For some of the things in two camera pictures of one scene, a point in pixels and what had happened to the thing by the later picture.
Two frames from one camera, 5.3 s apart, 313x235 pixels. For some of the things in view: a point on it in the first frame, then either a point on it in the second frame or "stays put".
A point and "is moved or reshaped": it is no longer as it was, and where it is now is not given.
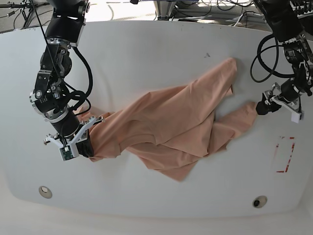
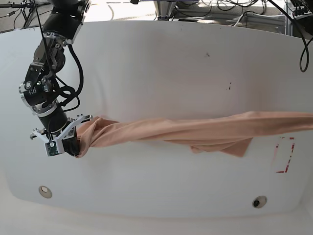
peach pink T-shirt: [175, 129] is moved or reshaped
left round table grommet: [45, 192] stays put
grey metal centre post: [164, 8] stays put
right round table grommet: [259, 201] stays put
